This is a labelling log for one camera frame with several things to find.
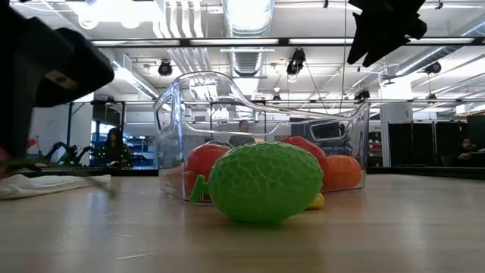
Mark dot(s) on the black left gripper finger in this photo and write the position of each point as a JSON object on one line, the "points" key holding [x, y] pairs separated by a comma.
{"points": [[13, 125]]}

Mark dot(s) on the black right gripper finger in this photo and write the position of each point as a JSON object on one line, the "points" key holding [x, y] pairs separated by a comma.
{"points": [[384, 43], [362, 38]]}

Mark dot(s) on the red toy apple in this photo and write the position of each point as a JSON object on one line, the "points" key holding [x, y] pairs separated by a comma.
{"points": [[303, 146]]}

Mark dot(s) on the orange toy orange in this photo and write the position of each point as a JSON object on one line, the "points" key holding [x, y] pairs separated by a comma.
{"points": [[343, 172]]}

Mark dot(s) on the clear plastic container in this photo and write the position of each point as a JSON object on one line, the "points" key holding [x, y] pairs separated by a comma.
{"points": [[166, 159]]}

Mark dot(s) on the light green toy melon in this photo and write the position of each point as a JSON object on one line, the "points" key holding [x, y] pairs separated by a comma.
{"points": [[265, 182]]}

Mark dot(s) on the red toy tomato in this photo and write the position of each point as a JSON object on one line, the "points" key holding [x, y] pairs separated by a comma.
{"points": [[202, 163]]}

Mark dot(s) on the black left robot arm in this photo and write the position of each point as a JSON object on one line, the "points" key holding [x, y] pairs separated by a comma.
{"points": [[72, 64]]}

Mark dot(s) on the black background robot arm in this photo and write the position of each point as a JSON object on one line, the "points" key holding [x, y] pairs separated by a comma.
{"points": [[81, 151], [60, 149]]}

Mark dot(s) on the red flat board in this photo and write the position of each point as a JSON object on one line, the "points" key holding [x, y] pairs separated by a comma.
{"points": [[32, 143]]}

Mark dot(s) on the white folded cloth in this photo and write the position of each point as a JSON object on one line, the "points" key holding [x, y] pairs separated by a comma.
{"points": [[45, 186]]}

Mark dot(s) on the white pillar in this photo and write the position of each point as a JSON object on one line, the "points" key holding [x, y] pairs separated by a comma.
{"points": [[396, 113]]}

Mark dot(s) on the person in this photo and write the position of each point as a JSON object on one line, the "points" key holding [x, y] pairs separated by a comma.
{"points": [[467, 146], [242, 127], [113, 149]]}

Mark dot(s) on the black partition panels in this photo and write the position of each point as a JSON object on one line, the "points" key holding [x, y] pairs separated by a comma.
{"points": [[424, 140]]}

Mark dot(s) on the blue storage shelf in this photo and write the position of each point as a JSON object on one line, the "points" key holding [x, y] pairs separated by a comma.
{"points": [[140, 151]]}

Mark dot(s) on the black background rig frame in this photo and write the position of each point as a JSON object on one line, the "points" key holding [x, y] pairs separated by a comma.
{"points": [[69, 125]]}

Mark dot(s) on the black overhead camera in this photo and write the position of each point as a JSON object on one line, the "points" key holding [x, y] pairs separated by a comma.
{"points": [[296, 62]]}

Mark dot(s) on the silver ceiling duct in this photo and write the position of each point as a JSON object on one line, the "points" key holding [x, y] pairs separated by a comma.
{"points": [[248, 15]]}

